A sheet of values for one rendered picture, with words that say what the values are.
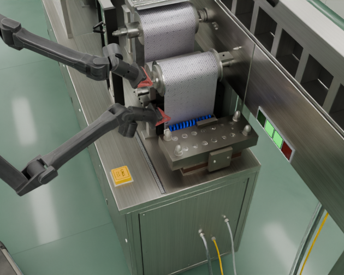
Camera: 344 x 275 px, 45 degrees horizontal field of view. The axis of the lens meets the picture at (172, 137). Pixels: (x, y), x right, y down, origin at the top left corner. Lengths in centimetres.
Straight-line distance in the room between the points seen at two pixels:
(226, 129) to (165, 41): 46
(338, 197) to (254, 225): 140
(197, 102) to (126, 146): 39
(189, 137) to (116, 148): 36
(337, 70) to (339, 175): 33
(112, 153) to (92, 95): 42
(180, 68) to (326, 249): 161
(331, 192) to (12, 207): 211
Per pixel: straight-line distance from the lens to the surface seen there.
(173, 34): 182
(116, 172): 178
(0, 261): 247
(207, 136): 177
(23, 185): 152
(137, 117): 166
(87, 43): 256
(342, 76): 125
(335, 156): 135
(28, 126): 342
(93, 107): 211
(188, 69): 167
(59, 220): 280
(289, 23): 140
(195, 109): 180
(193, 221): 200
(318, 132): 138
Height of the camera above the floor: 231
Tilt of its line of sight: 47 degrees down
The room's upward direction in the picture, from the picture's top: 1 degrees clockwise
